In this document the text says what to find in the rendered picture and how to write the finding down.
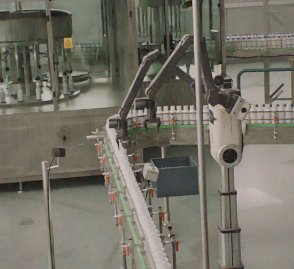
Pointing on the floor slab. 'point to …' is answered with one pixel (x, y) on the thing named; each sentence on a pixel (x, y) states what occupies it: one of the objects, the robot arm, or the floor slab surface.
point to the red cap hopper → (267, 38)
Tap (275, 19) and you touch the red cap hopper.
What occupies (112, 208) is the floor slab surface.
